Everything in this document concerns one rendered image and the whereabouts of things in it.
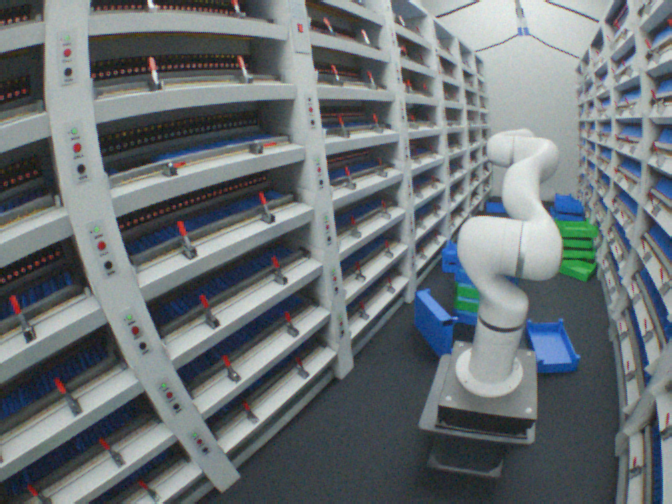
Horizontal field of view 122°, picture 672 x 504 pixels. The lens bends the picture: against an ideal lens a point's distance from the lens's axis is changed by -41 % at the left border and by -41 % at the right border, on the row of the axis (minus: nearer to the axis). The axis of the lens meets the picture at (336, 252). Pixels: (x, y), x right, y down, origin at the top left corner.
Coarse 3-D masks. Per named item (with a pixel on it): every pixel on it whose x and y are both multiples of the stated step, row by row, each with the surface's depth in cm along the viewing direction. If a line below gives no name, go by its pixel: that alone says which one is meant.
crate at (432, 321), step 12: (420, 300) 147; (432, 300) 144; (420, 312) 150; (432, 312) 135; (444, 312) 133; (420, 324) 152; (432, 324) 137; (444, 324) 126; (432, 336) 139; (444, 336) 129; (444, 348) 131
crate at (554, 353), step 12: (528, 324) 132; (540, 324) 132; (552, 324) 129; (528, 336) 129; (540, 336) 130; (552, 336) 128; (564, 336) 121; (540, 348) 123; (552, 348) 120; (564, 348) 118; (540, 360) 107; (552, 360) 114; (564, 360) 111; (576, 360) 102; (540, 372) 109
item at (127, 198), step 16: (240, 128) 93; (256, 128) 99; (272, 128) 100; (288, 128) 96; (160, 144) 73; (176, 144) 77; (288, 144) 95; (304, 144) 94; (112, 160) 63; (224, 160) 75; (240, 160) 76; (256, 160) 81; (272, 160) 86; (288, 160) 91; (160, 176) 63; (176, 176) 63; (192, 176) 66; (208, 176) 70; (224, 176) 74; (240, 176) 79; (112, 192) 54; (128, 192) 54; (144, 192) 58; (160, 192) 61; (176, 192) 65; (128, 208) 56
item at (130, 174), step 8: (280, 136) 94; (240, 144) 81; (248, 144) 83; (280, 144) 91; (200, 152) 72; (208, 152) 73; (216, 152) 75; (224, 152) 77; (232, 152) 80; (240, 152) 80; (168, 160) 65; (176, 160) 66; (184, 160) 68; (192, 160) 70; (136, 168) 59; (144, 168) 60; (152, 168) 62; (160, 168) 64; (112, 176) 55; (120, 176) 56; (128, 176) 58; (136, 176) 59; (112, 184) 55
